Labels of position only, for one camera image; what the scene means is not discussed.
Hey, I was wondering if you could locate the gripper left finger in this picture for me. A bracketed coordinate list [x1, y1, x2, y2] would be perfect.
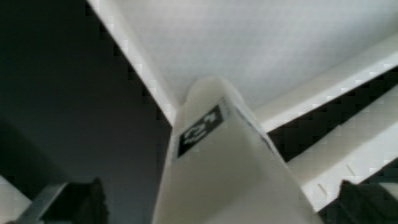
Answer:
[11, 179, 110, 224]

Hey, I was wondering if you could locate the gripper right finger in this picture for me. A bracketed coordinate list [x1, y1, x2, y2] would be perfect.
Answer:
[318, 181, 398, 224]

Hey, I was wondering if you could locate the white leg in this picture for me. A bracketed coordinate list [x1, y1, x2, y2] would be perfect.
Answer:
[151, 77, 324, 224]

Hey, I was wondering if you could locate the white desk top tray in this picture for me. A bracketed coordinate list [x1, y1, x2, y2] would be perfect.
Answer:
[87, 0, 398, 130]

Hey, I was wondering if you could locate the white L-shaped fence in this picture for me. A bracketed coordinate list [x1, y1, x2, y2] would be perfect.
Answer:
[288, 92, 398, 211]

